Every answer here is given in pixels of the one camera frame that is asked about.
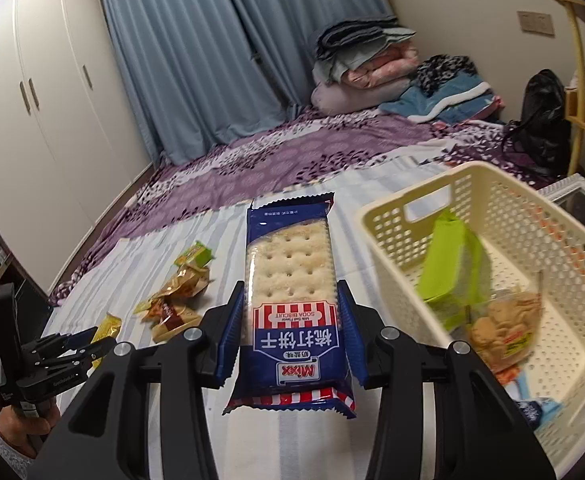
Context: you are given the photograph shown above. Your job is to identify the light blue snack packet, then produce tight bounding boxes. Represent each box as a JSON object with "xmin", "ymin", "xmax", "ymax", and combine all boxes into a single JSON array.
[{"xmin": 505, "ymin": 372, "xmax": 562, "ymax": 431}]

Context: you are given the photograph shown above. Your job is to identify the clear bag of cookies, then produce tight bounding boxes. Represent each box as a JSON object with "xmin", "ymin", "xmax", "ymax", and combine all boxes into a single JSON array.
[{"xmin": 466, "ymin": 289, "xmax": 543, "ymax": 373}]

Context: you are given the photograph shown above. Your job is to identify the green seaweed snack packet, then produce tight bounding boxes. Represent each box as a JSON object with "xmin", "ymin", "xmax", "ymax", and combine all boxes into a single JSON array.
[{"xmin": 416, "ymin": 209, "xmax": 492, "ymax": 333}]

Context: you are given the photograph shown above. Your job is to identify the blue soda cracker pack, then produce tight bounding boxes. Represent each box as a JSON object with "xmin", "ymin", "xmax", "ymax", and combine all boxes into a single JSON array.
[{"xmin": 226, "ymin": 193, "xmax": 355, "ymax": 418}]

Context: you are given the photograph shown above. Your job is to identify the person's left hand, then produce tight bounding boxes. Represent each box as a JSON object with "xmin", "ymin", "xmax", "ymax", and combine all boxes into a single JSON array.
[{"xmin": 0, "ymin": 398, "xmax": 60, "ymax": 458}]

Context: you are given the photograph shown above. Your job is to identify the yellow snack packet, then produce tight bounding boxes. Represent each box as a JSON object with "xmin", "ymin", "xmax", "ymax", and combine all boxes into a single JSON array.
[{"xmin": 91, "ymin": 313, "xmax": 122, "ymax": 370}]

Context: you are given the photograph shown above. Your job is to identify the yellow-green chip packet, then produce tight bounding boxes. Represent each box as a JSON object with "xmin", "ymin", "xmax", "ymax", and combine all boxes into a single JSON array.
[{"xmin": 133, "ymin": 298, "xmax": 160, "ymax": 314}]

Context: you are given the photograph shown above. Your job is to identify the orange red snack bag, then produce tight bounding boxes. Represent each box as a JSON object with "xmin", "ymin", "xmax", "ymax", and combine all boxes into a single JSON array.
[{"xmin": 143, "ymin": 298, "xmax": 194, "ymax": 332}]

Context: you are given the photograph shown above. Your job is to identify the striped white blue blanket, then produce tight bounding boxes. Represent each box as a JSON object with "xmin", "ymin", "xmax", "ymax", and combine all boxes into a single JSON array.
[{"xmin": 42, "ymin": 152, "xmax": 473, "ymax": 480}]

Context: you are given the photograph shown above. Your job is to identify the brown paper snack bag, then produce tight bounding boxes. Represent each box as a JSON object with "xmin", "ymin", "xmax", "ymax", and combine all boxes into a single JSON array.
[{"xmin": 151, "ymin": 266, "xmax": 209, "ymax": 344}]

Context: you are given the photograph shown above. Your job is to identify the small green snack packet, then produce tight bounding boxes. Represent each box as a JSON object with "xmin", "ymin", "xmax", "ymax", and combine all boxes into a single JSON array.
[{"xmin": 174, "ymin": 240, "xmax": 213, "ymax": 269}]

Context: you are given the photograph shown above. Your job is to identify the cream plastic basket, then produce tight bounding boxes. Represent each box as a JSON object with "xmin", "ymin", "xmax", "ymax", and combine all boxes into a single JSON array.
[{"xmin": 357, "ymin": 162, "xmax": 585, "ymax": 479}]

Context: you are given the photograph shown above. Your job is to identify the white wardrobe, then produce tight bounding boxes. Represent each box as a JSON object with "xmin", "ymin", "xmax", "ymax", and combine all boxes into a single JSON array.
[{"xmin": 0, "ymin": 0, "xmax": 150, "ymax": 291}]

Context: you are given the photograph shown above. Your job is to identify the black bag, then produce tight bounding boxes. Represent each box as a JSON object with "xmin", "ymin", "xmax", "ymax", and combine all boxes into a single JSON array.
[{"xmin": 501, "ymin": 68, "xmax": 571, "ymax": 178}]

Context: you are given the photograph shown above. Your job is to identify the purple floral bedsheet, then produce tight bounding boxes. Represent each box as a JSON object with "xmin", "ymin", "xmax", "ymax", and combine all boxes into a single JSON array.
[{"xmin": 50, "ymin": 110, "xmax": 550, "ymax": 306}]

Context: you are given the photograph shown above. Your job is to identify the blue-grey curtain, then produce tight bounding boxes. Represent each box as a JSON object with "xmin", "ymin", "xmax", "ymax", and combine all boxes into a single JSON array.
[{"xmin": 102, "ymin": 0, "xmax": 391, "ymax": 165}]

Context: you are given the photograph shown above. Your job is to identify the blue folded clothes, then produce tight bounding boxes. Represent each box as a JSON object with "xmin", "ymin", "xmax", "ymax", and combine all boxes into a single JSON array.
[{"xmin": 379, "ymin": 54, "xmax": 501, "ymax": 124}]

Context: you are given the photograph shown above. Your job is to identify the wooden corner shelf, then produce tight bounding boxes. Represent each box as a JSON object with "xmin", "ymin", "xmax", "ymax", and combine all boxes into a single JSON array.
[{"xmin": 541, "ymin": 0, "xmax": 585, "ymax": 176}]

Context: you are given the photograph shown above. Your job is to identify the pile of folded quilts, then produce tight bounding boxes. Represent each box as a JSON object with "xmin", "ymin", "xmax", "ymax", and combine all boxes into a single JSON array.
[{"xmin": 311, "ymin": 15, "xmax": 419, "ymax": 116}]

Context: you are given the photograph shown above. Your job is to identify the wall switch panel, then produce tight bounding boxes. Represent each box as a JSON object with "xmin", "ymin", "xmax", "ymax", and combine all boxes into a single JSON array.
[{"xmin": 517, "ymin": 11, "xmax": 555, "ymax": 37}]

